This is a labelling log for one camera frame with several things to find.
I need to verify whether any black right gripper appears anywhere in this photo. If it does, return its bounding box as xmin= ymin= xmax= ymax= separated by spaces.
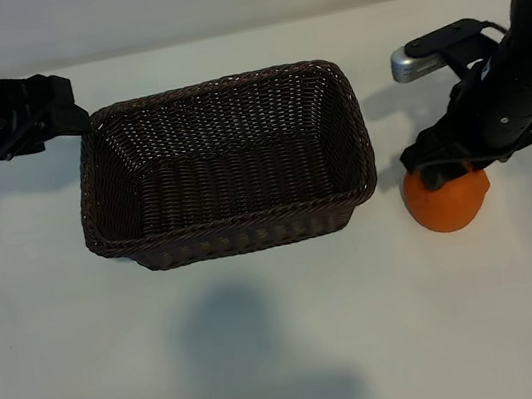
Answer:
xmin=383 ymin=29 xmax=532 ymax=196

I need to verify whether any orange fruit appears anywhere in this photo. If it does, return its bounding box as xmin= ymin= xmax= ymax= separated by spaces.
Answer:
xmin=399 ymin=157 xmax=498 ymax=240

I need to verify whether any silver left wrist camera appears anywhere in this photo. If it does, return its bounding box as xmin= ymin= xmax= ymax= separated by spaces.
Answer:
xmin=387 ymin=40 xmax=456 ymax=86

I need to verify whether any dark brown wicker basket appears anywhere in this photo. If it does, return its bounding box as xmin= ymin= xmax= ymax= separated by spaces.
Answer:
xmin=61 ymin=52 xmax=388 ymax=283

